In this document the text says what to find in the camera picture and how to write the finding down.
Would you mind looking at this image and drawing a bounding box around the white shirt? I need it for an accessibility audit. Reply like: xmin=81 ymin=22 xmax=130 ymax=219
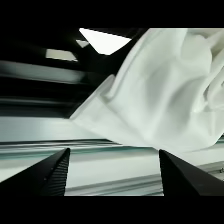
xmin=69 ymin=27 xmax=224 ymax=155

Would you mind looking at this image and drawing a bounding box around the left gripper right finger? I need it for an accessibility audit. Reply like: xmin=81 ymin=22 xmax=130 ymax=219
xmin=158 ymin=148 xmax=224 ymax=197

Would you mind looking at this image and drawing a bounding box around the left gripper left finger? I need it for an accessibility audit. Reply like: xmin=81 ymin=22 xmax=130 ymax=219
xmin=0 ymin=147 xmax=71 ymax=197

